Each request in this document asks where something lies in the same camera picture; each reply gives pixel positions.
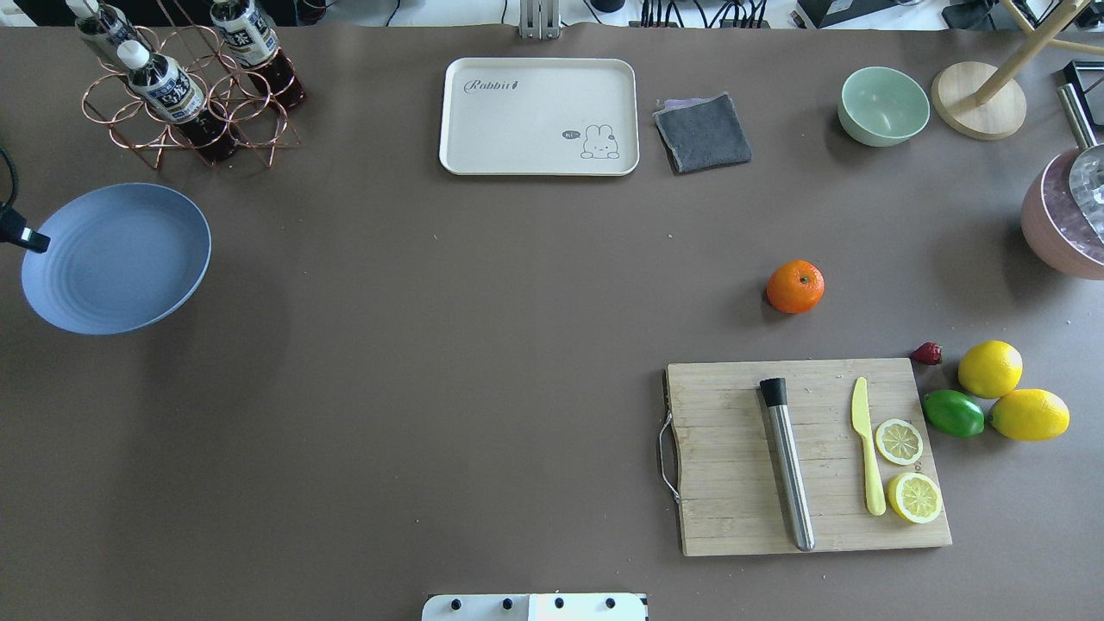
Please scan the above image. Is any blue plate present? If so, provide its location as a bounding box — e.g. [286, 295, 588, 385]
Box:
[22, 182, 212, 336]

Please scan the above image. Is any tea bottle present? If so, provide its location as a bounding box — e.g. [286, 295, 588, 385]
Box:
[66, 0, 153, 66]
[210, 1, 306, 110]
[117, 41, 237, 162]

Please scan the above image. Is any cream rabbit tray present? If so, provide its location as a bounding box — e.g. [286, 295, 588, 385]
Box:
[438, 57, 640, 176]

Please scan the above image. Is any grey cloth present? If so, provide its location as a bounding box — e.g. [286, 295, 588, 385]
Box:
[652, 91, 752, 173]

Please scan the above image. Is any wooden cutting board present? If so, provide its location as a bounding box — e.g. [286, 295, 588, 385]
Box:
[666, 358, 953, 555]

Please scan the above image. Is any steel muddler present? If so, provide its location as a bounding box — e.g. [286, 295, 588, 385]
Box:
[760, 377, 816, 552]

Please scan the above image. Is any orange mandarin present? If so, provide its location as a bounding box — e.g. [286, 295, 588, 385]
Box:
[765, 260, 825, 314]

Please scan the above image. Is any green bowl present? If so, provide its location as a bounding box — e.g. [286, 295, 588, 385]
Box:
[838, 66, 931, 147]

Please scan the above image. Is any yellow plastic knife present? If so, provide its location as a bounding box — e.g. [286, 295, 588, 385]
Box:
[850, 376, 887, 516]

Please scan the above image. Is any lemon slice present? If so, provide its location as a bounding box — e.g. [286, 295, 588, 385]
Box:
[873, 419, 925, 467]

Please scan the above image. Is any red strawberry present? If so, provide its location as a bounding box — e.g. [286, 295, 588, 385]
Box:
[907, 343, 943, 366]

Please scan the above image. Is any lemon half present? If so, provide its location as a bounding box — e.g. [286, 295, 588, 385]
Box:
[887, 473, 943, 525]

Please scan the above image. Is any green lime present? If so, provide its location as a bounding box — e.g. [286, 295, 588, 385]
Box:
[922, 389, 986, 439]

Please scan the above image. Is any pink bowl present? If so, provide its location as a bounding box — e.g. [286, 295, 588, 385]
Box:
[1020, 147, 1103, 280]

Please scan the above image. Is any metal ice scoop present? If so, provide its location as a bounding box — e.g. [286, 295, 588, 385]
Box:
[1057, 83, 1103, 241]

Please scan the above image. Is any copper wire bottle rack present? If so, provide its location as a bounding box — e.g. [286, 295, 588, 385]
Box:
[68, 1, 306, 169]

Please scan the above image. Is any aluminium frame post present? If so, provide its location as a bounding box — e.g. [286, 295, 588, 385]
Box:
[519, 0, 562, 41]

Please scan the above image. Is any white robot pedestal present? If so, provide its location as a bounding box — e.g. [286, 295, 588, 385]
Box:
[421, 593, 649, 620]

